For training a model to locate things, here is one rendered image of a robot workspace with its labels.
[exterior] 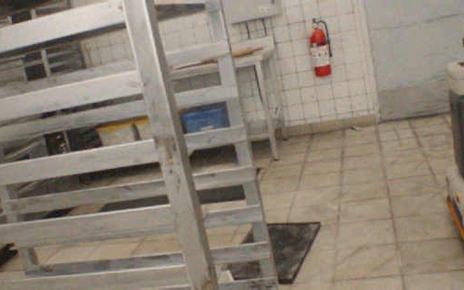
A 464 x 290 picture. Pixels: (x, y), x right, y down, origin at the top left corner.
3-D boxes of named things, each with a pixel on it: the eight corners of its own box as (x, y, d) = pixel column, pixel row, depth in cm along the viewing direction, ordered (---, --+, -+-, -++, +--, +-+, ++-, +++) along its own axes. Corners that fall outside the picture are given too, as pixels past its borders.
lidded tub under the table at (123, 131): (100, 156, 467) (93, 129, 460) (122, 142, 510) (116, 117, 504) (136, 150, 455) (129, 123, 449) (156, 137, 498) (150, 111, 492)
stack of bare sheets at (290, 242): (291, 284, 226) (290, 278, 225) (213, 282, 242) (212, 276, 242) (320, 226, 278) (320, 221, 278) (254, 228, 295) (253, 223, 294)
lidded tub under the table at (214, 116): (185, 144, 442) (179, 115, 436) (199, 130, 486) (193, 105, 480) (226, 138, 433) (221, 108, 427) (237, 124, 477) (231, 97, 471)
